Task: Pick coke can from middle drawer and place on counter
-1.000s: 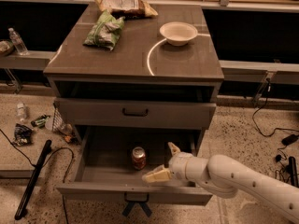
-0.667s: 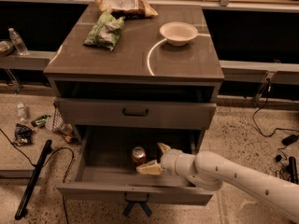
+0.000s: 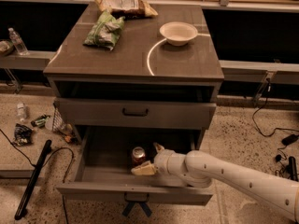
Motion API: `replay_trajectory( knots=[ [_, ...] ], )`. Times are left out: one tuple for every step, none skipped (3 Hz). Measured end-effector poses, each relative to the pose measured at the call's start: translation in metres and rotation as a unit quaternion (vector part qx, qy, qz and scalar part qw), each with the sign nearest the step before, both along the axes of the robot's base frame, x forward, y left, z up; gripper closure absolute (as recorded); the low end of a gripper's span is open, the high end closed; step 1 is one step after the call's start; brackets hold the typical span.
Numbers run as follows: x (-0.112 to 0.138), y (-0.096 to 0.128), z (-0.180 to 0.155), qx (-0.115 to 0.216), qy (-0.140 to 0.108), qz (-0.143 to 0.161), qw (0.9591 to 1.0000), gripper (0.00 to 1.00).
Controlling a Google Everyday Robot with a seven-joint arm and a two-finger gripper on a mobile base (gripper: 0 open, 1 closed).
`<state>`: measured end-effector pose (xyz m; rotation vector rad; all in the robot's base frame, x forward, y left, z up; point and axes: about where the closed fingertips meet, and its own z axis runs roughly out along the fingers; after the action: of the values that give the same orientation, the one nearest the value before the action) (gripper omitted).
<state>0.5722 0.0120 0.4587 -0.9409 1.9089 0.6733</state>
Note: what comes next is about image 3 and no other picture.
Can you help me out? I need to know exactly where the clear water bottle on ledge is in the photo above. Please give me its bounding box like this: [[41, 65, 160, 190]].
[[8, 28, 29, 55]]

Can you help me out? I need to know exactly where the black cable left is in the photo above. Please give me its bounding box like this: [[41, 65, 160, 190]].
[[0, 128, 76, 224]]

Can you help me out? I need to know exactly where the green chip bag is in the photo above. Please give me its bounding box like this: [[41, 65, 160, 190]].
[[83, 10, 124, 50]]

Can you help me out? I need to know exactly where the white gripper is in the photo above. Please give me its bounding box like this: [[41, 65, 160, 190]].
[[131, 142, 188, 176]]

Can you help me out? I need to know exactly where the red coke can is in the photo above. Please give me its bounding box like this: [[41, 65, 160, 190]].
[[131, 147, 147, 167]]

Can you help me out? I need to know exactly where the bowl on left ledge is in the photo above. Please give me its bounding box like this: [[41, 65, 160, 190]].
[[0, 40, 14, 56]]

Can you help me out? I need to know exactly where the small bottle on floor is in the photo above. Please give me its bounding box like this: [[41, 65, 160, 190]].
[[17, 103, 27, 122]]

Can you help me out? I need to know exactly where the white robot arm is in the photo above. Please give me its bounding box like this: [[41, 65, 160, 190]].
[[131, 143, 299, 222]]

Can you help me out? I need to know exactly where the grey drawer cabinet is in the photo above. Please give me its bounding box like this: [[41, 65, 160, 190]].
[[44, 4, 224, 138]]

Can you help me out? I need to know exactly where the black bar on floor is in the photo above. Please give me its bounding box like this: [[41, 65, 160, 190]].
[[289, 156, 298, 181], [14, 140, 51, 220]]

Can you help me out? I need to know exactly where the wire basket beside cabinet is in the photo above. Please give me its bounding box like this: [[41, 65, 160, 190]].
[[52, 109, 73, 135]]

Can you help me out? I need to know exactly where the black power adapter with cable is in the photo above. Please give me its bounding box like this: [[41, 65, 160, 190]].
[[253, 78, 299, 147]]

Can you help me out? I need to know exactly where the black bar on floor right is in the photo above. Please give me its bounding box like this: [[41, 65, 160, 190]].
[[289, 156, 298, 181]]

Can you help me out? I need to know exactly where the black bar on floor left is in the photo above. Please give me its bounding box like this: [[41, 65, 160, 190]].
[[14, 140, 51, 220]]

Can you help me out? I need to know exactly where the white paper bowl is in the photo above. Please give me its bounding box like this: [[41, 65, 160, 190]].
[[160, 21, 198, 47]]

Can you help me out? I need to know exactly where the open grey middle drawer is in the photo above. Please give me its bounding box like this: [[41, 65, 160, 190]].
[[57, 126, 212, 216]]

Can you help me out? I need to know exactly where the dark snack bag on floor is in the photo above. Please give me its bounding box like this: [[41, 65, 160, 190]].
[[14, 123, 33, 146]]

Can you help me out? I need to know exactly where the green can on floor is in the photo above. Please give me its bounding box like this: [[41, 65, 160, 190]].
[[31, 115, 50, 128]]

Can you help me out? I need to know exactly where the brown chip bag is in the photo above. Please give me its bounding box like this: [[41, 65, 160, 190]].
[[94, 0, 158, 18]]

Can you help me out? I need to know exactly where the closed grey upper drawer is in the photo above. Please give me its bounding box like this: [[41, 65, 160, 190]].
[[54, 98, 216, 130]]

